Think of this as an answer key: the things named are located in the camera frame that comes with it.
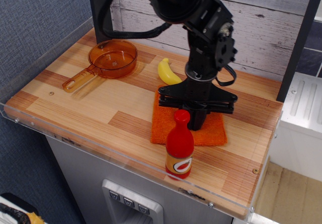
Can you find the dark left frame post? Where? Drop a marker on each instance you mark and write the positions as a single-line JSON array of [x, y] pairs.
[[106, 21]]

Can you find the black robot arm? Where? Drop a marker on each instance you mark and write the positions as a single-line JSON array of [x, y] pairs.
[[210, 26]]

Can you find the red hot sauce bottle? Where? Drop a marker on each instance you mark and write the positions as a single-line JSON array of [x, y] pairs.
[[180, 146]]

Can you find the grey toy fridge cabinet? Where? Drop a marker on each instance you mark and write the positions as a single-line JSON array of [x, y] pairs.
[[85, 169]]

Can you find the yellow object bottom left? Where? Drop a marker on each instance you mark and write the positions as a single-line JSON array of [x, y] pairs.
[[35, 219]]

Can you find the white toy sink unit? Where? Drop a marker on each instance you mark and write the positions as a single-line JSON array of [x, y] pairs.
[[296, 144]]

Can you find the orange transparent toy pan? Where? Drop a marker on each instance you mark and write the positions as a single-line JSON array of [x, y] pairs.
[[109, 59]]

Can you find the yellow toy banana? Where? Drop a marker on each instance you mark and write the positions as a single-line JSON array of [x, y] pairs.
[[166, 74]]

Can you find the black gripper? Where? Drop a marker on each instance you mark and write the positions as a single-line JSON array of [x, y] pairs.
[[200, 98]]

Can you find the grey dispenser panel with buttons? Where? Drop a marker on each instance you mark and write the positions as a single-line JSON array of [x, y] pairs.
[[127, 206]]

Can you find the orange cloth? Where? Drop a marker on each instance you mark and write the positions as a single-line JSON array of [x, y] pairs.
[[212, 132]]

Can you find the dark right frame post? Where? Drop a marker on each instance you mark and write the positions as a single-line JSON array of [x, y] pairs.
[[305, 27]]

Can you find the dark frame post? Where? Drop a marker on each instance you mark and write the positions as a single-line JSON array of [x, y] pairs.
[[305, 27], [106, 21]]

